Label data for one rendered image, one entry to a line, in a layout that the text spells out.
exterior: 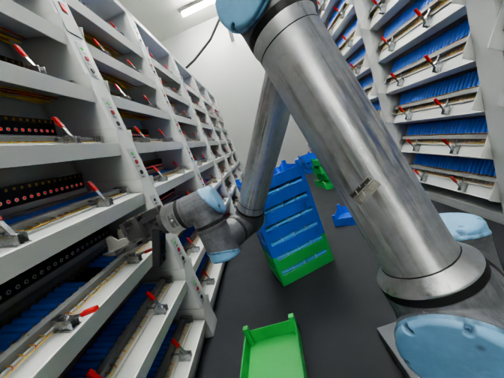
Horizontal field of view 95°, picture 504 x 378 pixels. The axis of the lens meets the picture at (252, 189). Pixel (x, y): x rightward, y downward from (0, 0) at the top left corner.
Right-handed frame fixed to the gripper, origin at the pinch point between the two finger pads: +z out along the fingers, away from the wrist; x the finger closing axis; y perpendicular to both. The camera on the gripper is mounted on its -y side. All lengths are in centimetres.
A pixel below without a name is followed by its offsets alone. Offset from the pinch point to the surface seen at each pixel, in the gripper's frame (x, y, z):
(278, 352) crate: -3, -57, -31
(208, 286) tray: -43, -45, -1
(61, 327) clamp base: 24.7, -5.1, -1.8
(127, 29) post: -90, 105, -12
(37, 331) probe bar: 26.8, -3.1, 0.3
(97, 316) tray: 19.1, -8.3, -4.0
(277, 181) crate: -42, -9, -56
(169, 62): -160, 108, -14
